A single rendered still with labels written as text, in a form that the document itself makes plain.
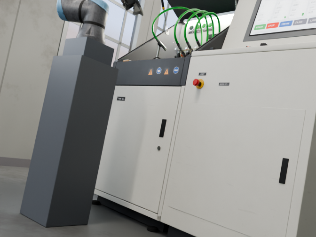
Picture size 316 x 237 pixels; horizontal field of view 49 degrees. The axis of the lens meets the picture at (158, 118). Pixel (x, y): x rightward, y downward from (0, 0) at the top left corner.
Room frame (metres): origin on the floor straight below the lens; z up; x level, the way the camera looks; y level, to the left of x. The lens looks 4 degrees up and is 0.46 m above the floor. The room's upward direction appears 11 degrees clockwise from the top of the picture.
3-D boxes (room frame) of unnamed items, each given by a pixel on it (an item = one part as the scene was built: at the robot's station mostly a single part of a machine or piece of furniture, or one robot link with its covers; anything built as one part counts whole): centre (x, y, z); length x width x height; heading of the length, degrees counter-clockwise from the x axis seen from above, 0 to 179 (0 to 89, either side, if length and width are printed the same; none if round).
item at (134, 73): (2.09, 0.12, 0.87); 0.62 x 0.04 x 0.16; 43
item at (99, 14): (1.76, 0.42, 1.07); 0.13 x 0.12 x 0.14; 80
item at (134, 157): (2.08, 0.13, 0.44); 0.65 x 0.02 x 0.68; 43
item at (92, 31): (1.75, 0.41, 0.95); 0.15 x 0.15 x 0.10
